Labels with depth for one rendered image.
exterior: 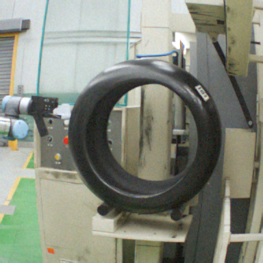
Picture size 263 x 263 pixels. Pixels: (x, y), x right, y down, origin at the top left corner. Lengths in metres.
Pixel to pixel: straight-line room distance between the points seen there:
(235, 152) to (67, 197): 1.06
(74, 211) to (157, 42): 1.10
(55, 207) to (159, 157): 0.83
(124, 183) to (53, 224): 0.83
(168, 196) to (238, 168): 0.43
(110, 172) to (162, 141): 0.26
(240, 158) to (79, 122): 0.70
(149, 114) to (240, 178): 0.51
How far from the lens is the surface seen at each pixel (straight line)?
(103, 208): 1.59
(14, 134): 1.62
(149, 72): 1.48
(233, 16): 1.28
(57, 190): 2.42
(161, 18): 1.90
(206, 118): 1.46
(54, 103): 1.74
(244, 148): 1.79
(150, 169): 1.90
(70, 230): 2.47
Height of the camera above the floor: 1.33
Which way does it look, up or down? 5 degrees down
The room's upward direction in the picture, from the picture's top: 2 degrees clockwise
